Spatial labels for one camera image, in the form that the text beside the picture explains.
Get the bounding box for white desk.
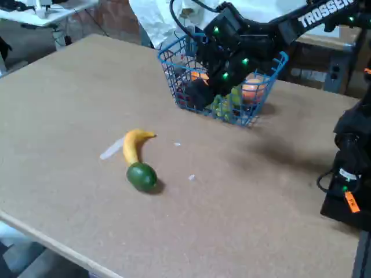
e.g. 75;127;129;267
0;0;99;28

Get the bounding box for black metal post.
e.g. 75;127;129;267
351;230;371;278

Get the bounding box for blue wire basket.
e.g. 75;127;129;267
158;33;289;129

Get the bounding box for orange-red round toy fruit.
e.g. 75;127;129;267
241;78;266;104

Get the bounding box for green toy grapes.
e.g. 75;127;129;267
210;86;243;121

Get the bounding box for yellow toy banana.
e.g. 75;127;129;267
122;129;158;168

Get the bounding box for wooden bench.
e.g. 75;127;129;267
291;25;365;87

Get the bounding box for black base cable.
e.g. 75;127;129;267
317;170;339;194

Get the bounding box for orange label tag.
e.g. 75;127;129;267
344;191;361;214

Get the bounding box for round green toy fruit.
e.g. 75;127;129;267
126;162;158;193

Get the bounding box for white desk leg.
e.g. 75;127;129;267
52;24;67;50

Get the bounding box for dark red toy pomegranate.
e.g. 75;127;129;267
175;83;192;107

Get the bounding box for looped black camera cable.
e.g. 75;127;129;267
169;0;230;38

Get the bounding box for orange toy fruit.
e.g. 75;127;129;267
191;71;210;84

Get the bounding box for crumpled white sheet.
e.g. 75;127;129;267
129;0;223;50

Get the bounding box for long white tape strip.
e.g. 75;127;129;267
99;134;127;160

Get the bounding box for grey outlet box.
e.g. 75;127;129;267
323;54;344;94

